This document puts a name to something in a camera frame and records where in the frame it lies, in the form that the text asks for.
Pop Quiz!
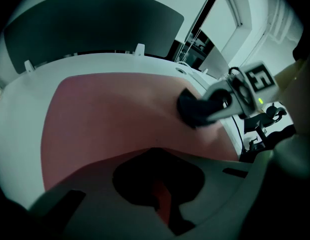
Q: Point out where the round desk cable grommet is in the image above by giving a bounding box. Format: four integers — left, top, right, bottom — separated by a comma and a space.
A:
175, 64, 190, 75

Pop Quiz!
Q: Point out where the white divider bracket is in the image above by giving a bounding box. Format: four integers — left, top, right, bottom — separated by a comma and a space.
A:
133, 43, 146, 58
24, 59, 36, 73

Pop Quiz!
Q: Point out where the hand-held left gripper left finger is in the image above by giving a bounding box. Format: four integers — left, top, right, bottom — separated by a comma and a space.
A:
29, 147, 176, 240

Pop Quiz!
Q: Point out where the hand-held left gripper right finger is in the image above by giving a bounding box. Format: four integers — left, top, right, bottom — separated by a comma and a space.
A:
154, 147, 273, 236

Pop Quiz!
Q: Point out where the dark grey desk divider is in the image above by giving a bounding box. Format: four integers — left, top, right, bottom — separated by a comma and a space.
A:
3, 0, 185, 75

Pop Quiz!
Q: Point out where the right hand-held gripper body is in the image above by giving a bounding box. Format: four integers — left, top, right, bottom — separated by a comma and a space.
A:
228, 60, 280, 120

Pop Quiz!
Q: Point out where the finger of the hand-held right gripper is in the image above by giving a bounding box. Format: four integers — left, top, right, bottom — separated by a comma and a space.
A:
205, 105, 242, 124
201, 79, 233, 103

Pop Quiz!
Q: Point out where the light grey divider panel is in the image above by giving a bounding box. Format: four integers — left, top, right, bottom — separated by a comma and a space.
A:
198, 46, 231, 80

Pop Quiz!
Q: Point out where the person's black clothing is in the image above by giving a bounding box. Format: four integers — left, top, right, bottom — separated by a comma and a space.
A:
291, 30, 310, 63

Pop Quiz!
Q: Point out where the black office chair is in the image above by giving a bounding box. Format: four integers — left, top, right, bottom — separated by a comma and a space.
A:
243, 103, 288, 155

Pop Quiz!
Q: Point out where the red mat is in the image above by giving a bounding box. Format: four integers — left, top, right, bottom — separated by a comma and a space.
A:
40, 71, 240, 193

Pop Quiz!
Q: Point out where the white roller blind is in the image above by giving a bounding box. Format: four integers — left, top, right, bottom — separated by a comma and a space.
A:
201, 0, 243, 54

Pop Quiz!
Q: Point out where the thin black cable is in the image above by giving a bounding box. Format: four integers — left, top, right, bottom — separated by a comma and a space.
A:
230, 114, 246, 155

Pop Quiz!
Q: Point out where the person's right forearm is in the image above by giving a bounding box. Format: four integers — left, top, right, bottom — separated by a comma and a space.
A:
273, 56, 310, 135

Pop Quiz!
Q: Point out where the dark blue cloth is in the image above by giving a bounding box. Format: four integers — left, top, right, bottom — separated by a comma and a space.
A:
176, 87, 227, 130

